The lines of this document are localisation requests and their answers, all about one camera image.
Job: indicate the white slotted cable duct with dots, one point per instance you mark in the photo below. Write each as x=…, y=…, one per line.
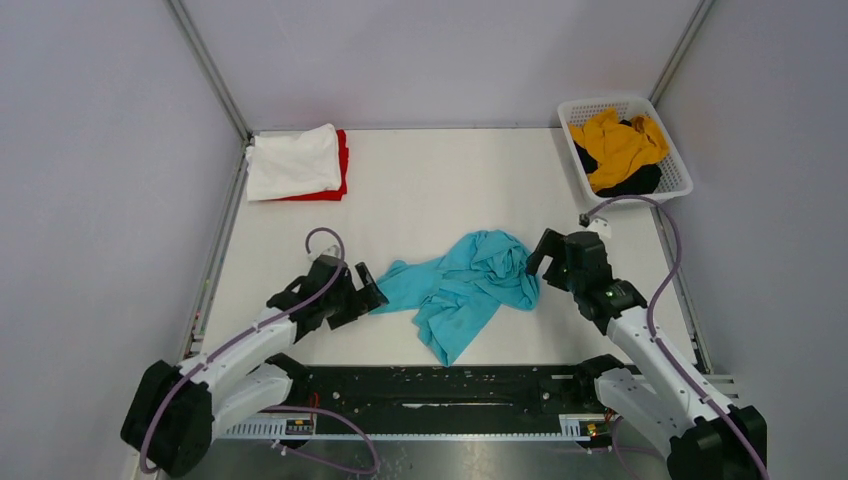
x=273, y=427

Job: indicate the white folded t-shirt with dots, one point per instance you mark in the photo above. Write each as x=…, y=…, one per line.
x=291, y=164

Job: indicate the black t-shirt in basket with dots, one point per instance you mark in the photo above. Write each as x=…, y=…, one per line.
x=645, y=181

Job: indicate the turquoise t-shirt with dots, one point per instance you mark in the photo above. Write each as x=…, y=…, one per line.
x=457, y=294

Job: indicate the red folded t-shirt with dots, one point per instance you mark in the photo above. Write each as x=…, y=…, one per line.
x=331, y=195

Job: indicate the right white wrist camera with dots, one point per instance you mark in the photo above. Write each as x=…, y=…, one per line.
x=598, y=225

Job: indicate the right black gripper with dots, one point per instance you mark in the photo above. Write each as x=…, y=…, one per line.
x=552, y=243

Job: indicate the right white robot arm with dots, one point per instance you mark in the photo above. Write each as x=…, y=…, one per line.
x=699, y=431

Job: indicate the left table edge rail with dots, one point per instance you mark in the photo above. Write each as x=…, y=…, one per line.
x=199, y=313

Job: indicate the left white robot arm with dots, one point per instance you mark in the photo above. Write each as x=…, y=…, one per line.
x=179, y=410

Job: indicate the right corner aluminium post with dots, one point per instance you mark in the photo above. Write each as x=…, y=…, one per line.
x=683, y=44

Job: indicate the yellow t-shirt in basket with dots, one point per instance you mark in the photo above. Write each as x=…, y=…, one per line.
x=619, y=149

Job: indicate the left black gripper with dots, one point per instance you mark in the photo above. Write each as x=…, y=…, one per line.
x=374, y=298

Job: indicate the right table edge rail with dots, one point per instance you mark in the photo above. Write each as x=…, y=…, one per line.
x=703, y=360

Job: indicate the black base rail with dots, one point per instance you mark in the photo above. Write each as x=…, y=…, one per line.
x=465, y=399

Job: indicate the table edge rail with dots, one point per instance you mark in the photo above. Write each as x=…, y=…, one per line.
x=199, y=313
x=703, y=360

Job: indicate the left corner aluminium post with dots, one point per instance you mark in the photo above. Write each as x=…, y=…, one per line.
x=196, y=44

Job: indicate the corner aluminium post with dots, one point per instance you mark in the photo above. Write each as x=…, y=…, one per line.
x=196, y=44
x=683, y=44

